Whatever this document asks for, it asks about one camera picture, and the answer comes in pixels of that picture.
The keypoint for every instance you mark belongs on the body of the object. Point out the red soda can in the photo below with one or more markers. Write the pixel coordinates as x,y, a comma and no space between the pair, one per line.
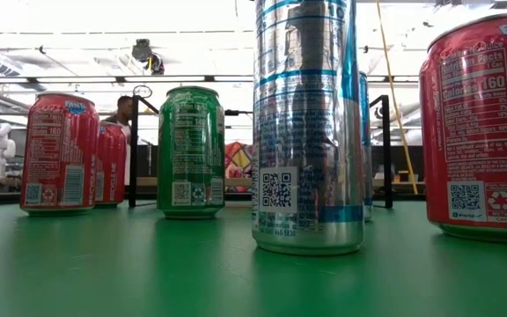
478,132
112,163
60,154

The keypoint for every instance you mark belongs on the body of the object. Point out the colourful patchwork cloth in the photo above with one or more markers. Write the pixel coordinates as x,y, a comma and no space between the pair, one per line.
238,163

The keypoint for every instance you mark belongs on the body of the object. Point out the green soda can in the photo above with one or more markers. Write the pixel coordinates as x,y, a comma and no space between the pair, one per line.
190,154

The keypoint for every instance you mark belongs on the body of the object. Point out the person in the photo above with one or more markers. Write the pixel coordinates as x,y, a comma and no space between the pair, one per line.
123,110

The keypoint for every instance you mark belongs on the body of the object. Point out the green table mat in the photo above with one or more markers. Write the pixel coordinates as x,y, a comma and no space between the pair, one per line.
148,273

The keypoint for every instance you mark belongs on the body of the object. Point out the black ceiling-hung device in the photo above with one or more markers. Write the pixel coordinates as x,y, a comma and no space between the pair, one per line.
141,50

